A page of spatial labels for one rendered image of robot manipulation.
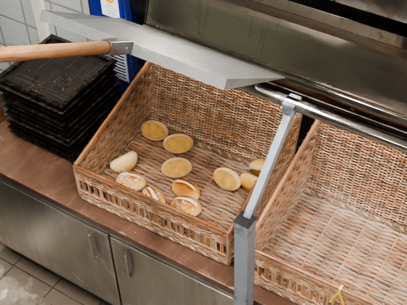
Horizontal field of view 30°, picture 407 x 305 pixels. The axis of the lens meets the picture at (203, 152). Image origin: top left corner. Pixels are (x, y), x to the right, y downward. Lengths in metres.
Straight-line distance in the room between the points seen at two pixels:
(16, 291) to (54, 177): 0.63
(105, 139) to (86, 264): 0.47
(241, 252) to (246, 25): 0.73
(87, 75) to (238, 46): 0.51
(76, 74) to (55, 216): 0.48
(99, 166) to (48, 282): 0.69
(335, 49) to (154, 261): 0.83
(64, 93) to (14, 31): 0.68
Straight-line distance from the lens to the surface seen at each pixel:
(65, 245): 2.63
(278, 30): 2.23
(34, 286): 2.97
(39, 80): 2.49
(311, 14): 2.12
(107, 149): 2.44
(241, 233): 1.84
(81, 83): 2.45
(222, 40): 2.33
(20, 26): 3.00
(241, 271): 1.96
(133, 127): 2.53
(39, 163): 2.56
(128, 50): 1.80
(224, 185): 2.36
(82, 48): 1.65
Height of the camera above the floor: 2.35
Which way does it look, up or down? 45 degrees down
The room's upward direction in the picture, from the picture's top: 2 degrees counter-clockwise
